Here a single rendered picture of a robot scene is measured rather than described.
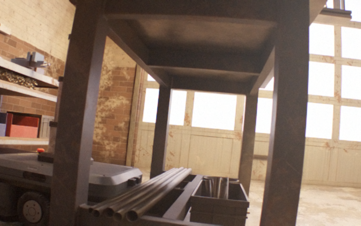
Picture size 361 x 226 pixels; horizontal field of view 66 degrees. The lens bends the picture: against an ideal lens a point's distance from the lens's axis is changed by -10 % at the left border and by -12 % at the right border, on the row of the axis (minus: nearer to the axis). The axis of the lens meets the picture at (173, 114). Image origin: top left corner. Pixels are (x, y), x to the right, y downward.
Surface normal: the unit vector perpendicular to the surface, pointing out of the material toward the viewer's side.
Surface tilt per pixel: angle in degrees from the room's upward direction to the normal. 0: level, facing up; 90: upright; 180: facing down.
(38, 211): 90
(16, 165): 45
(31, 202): 90
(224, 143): 90
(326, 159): 90
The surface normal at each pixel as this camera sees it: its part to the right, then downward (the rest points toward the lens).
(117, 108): -0.16, -0.10
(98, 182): 0.12, -0.77
